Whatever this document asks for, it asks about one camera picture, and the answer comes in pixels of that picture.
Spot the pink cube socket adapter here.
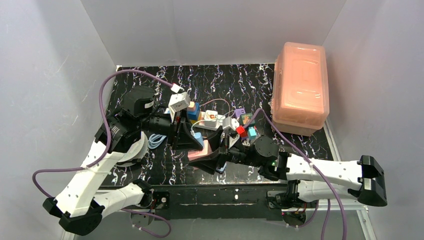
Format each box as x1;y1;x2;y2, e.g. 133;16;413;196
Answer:
187;139;213;162

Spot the red cube socket adapter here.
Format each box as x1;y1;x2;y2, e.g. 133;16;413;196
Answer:
235;125;248;138

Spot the green cube socket adapter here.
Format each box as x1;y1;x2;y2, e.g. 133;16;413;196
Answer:
238;113;256;128

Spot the blue power strip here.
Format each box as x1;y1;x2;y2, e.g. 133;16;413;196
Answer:
215;162;227;174

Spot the light blue charger plug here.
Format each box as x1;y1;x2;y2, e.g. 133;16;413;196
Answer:
193;132;204;148

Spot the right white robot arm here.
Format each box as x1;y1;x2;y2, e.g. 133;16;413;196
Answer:
189;135;388;209

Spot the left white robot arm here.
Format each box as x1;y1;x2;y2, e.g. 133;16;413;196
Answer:
43;86;202;236

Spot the teal charger plug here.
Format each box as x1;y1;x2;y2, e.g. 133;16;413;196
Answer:
246;127;257;141

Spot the blue cube socket adapter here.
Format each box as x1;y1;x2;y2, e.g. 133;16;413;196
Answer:
187;102;201;122

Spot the white cube socket adapter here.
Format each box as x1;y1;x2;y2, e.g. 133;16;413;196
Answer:
203;110;218;128

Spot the small pink charger plug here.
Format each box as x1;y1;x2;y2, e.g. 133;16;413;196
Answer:
187;101;196;112

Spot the purple cube socket adapter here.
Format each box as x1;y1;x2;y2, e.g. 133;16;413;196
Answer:
234;108;246;119

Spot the white power strip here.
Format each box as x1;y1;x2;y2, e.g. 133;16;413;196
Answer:
191;115;225;131

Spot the white filament spool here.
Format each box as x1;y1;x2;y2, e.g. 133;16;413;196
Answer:
117;131;149;165

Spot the pink translucent storage box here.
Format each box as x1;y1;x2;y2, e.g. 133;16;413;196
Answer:
270;42;330;136

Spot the light blue power cord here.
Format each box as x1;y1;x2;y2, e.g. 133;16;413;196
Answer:
147;133;168;151

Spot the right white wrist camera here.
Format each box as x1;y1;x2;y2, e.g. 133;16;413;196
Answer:
222;117;240;131

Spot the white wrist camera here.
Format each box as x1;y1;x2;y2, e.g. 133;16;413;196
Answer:
222;117;240;131
168;92;191;114

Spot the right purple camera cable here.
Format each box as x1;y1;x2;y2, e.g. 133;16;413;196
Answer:
236;107;349;240

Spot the purple camera cable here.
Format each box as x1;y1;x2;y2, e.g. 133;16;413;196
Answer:
236;107;349;240
31;68;185;239

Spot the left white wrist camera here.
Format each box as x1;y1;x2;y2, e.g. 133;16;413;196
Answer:
168;92;191;114

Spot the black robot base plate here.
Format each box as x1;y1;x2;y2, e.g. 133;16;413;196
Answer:
141;183;288;221

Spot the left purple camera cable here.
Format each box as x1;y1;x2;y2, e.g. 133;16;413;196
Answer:
31;68;185;239

